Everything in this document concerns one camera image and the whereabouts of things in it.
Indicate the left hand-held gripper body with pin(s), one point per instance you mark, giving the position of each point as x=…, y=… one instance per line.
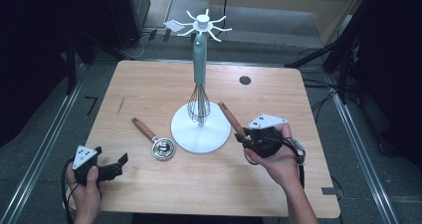
x=83, y=157

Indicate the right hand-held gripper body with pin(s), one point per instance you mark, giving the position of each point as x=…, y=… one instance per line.
x=265, y=141

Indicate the dark tape strip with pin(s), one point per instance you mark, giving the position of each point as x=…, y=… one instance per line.
x=329, y=190

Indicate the dark round table grommet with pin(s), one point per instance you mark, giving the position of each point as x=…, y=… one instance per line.
x=245, y=80

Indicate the black stand legs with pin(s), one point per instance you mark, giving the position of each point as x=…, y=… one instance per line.
x=312, y=56

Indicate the metal floor rail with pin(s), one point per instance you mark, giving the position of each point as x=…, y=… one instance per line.
x=40, y=154
x=361, y=151

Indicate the black cabinet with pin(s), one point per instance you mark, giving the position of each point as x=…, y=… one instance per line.
x=127, y=15

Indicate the person's left hand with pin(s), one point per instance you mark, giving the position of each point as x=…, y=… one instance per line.
x=84, y=204

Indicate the white paper tag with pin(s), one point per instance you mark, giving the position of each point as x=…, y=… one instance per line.
x=173, y=25

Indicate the person's right hand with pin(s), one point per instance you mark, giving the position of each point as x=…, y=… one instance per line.
x=282, y=167

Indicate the white utensil rack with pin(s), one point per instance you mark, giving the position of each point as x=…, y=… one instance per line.
x=200, y=137

